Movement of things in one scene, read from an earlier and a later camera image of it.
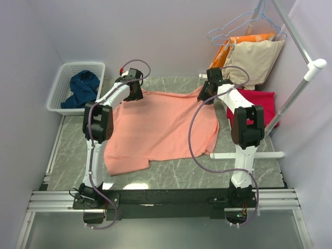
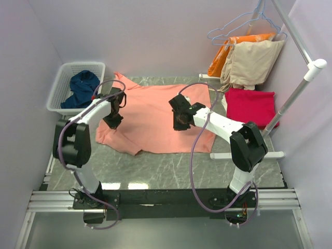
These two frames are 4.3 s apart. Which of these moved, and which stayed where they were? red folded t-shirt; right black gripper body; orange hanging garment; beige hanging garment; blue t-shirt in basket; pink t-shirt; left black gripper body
Moved: pink t-shirt; right black gripper body; left black gripper body
Stayed: blue t-shirt in basket; red folded t-shirt; beige hanging garment; orange hanging garment
